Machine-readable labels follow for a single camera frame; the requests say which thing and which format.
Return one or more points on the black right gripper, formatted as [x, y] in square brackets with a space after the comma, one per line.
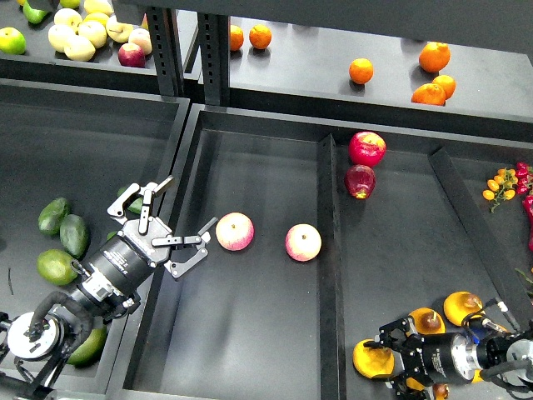
[427, 359]

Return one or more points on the dark avocado by bin edge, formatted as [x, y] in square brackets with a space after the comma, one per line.
[111, 235]

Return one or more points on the pale yellow pear right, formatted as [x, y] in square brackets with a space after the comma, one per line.
[119, 32]

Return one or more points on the green apple on shelf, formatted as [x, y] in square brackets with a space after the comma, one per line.
[12, 41]

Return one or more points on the black middle bin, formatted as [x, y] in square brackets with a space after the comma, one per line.
[245, 324]

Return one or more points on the yellow lemon on shelf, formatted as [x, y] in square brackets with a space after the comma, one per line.
[99, 17]

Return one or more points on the pink peach on shelf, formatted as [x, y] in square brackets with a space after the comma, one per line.
[141, 37]

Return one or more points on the black bin divider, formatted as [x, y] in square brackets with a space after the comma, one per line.
[330, 298]

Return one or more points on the bright red apple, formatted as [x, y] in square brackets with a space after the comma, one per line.
[367, 148]

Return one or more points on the pink apple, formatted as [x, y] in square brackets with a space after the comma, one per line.
[235, 231]
[303, 242]

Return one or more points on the black shelf post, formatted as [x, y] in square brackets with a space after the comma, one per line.
[214, 35]
[166, 52]

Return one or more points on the pink apple right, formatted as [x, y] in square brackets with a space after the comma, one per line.
[303, 242]

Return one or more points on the orange half hidden by post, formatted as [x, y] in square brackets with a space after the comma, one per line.
[236, 38]

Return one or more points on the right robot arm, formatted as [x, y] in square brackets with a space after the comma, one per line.
[503, 352]

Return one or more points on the black shelf post left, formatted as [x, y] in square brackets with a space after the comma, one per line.
[166, 52]

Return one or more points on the pale yellow pear front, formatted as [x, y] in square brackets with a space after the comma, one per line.
[79, 48]

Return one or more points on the black left bin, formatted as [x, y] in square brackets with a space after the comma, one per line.
[83, 144]

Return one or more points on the pale yellow pear left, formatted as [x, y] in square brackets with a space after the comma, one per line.
[58, 35]

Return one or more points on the dark avocado upright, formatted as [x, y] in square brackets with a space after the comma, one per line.
[74, 235]

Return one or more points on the pale yellow pear centre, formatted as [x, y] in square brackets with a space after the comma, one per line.
[95, 32]

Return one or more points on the red chili pepper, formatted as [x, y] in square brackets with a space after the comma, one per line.
[527, 204]

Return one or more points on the green avocado round left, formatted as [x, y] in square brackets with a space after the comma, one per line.
[55, 266]

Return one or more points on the black shelf post right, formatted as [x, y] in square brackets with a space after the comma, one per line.
[214, 35]

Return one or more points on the orange on shelf left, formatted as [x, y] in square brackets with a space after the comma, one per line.
[260, 36]

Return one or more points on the yellow pear with brown top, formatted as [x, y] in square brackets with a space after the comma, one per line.
[427, 321]

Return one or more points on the black bin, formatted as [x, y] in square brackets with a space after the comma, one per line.
[245, 324]
[83, 144]

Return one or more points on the pink apple left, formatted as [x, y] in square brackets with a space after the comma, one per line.
[235, 231]

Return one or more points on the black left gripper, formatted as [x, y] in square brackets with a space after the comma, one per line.
[127, 259]

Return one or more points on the red cherry tomato bunch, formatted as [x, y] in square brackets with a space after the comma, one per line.
[524, 174]

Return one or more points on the red apple on shelf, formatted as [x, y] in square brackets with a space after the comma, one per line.
[131, 55]

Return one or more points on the dark red apple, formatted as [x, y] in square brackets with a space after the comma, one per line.
[360, 181]

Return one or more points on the orange cherry tomato bunch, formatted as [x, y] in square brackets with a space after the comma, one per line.
[501, 188]

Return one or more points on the dark avocado top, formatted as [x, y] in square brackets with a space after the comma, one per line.
[135, 206]

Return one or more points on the green pepper on shelf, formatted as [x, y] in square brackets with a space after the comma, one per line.
[33, 15]

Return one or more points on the green avocado bottom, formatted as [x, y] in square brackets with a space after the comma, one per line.
[91, 350]

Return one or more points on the dark avocado far left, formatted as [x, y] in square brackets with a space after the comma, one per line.
[51, 217]

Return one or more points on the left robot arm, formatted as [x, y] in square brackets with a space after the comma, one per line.
[43, 340]

